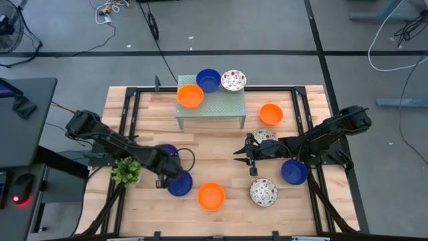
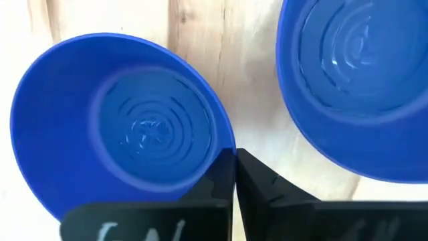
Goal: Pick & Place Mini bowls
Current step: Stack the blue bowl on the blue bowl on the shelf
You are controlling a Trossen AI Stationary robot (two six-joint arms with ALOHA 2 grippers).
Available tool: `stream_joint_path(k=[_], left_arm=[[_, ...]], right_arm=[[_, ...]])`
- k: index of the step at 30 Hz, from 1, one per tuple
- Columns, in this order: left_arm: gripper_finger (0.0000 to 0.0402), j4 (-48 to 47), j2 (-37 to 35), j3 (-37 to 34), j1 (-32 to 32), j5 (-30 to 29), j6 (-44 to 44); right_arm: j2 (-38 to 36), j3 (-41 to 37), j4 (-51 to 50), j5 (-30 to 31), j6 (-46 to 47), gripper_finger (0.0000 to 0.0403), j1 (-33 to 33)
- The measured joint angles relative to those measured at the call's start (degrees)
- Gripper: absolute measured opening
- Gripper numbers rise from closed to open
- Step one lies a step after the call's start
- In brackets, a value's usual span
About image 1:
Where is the black desk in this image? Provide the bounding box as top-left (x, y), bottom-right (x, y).
top-left (0, 77), bottom-right (58, 169)

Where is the grey table foot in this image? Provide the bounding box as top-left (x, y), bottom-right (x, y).
top-left (375, 96), bottom-right (428, 108)
top-left (349, 0), bottom-right (428, 23)

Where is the black cable with strap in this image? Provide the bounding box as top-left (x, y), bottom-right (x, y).
top-left (138, 0), bottom-right (179, 84)

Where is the small green potted plant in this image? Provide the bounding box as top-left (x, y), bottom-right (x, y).
top-left (110, 157), bottom-right (142, 187)

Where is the orange plastic mini bowl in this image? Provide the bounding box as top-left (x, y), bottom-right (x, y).
top-left (177, 84), bottom-right (205, 110)
top-left (197, 181), bottom-right (226, 212)
top-left (259, 103), bottom-right (284, 127)

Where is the black aluminium table frame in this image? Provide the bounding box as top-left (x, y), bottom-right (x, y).
top-left (75, 85), bottom-right (368, 241)

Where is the black computer mouse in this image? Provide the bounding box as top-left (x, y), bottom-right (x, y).
top-left (11, 173), bottom-right (34, 207)

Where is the long white cable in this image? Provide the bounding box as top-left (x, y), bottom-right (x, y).
top-left (367, 0), bottom-right (428, 72)

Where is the blue plastic mini bowl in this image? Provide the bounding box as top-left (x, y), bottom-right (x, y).
top-left (167, 169), bottom-right (194, 197)
top-left (195, 68), bottom-right (222, 94)
top-left (281, 159), bottom-right (308, 186)
top-left (160, 143), bottom-right (180, 157)

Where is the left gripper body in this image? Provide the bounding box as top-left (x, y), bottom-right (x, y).
top-left (146, 147), bottom-right (184, 189)

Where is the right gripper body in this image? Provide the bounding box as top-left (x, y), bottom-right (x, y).
top-left (245, 133), bottom-right (280, 177)

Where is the black and blue desk device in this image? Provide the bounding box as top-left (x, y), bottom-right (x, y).
top-left (0, 78), bottom-right (38, 121)

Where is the white tangled cable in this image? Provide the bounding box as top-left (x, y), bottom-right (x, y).
top-left (94, 0), bottom-right (130, 25)

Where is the black floor fan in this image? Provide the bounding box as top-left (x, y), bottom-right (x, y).
top-left (0, 0), bottom-right (43, 68)

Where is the black cable bundle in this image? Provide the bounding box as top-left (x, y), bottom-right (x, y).
top-left (393, 13), bottom-right (428, 48)

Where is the thin black floor cable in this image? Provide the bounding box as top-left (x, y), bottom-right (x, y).
top-left (72, 22), bottom-right (117, 57)
top-left (399, 50), bottom-right (428, 165)

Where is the grey mouse table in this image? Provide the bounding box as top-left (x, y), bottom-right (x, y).
top-left (0, 163), bottom-right (47, 241)

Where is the green metal mesh shelf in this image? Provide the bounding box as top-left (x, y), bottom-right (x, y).
top-left (175, 74), bottom-right (247, 130)

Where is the white floral mini bowl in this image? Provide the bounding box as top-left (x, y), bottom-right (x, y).
top-left (249, 177), bottom-right (278, 208)
top-left (220, 69), bottom-right (247, 92)
top-left (251, 128), bottom-right (278, 145)

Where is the yellow cable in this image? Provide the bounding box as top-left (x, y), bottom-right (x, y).
top-left (49, 101), bottom-right (77, 115)

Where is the black desk foot bar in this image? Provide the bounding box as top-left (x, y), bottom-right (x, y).
top-left (35, 145), bottom-right (90, 180)

